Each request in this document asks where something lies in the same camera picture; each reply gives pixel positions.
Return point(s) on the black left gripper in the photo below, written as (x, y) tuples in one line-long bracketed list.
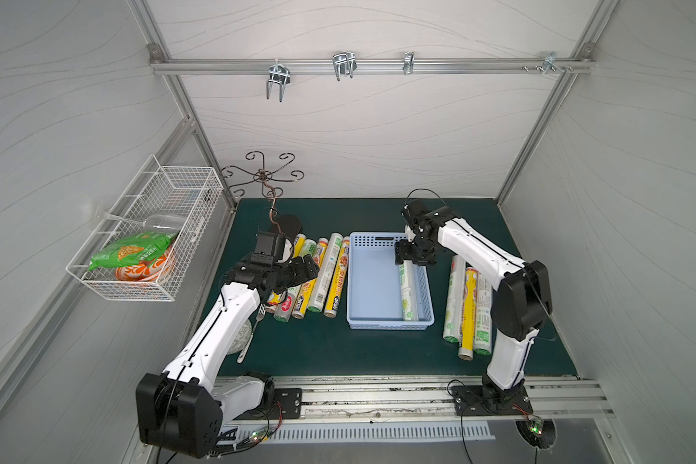
[(301, 271)]

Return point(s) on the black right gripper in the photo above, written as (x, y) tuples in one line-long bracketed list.
[(410, 251)]

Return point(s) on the white green plastic wrap roll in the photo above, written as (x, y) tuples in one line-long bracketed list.
[(409, 302)]

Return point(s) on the white translucent wrap roll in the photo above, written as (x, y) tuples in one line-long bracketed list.
[(320, 291)]

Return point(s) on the thin yellow wrap roll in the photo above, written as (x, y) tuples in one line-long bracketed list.
[(337, 285)]

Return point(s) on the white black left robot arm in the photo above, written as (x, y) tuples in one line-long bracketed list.
[(176, 409)]

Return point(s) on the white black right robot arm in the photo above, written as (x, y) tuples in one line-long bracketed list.
[(522, 296)]

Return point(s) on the yellow PE wrap roll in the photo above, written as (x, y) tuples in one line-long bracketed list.
[(305, 292)]

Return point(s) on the silver green grape wrap roll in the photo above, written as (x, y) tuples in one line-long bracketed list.
[(283, 313)]

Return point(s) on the light blue perforated plastic basket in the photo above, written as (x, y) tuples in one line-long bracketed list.
[(374, 299)]

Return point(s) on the metal fork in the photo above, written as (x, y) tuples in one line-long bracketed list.
[(260, 315)]

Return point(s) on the brown metal hook stand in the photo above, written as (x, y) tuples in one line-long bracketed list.
[(269, 181)]

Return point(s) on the orange snack package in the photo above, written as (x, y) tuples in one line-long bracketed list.
[(142, 272)]

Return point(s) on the green snack bag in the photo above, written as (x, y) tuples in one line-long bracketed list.
[(142, 248)]

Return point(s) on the single metal hook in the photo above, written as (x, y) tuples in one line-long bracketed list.
[(408, 63)]

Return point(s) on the double metal hook middle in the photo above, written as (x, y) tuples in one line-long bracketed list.
[(344, 64)]

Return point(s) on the double metal hook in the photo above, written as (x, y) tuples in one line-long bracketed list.
[(278, 78), (344, 64)]

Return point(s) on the double metal hook left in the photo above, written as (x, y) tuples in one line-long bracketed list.
[(278, 78)]

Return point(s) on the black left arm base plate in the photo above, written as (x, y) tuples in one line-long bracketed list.
[(286, 405)]

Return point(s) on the white wire wall basket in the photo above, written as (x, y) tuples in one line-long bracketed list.
[(160, 198)]

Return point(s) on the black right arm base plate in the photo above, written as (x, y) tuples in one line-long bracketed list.
[(487, 400)]

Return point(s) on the aluminium crossbar rail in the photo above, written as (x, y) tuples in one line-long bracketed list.
[(582, 63)]

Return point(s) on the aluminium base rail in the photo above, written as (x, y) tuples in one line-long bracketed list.
[(360, 399)]

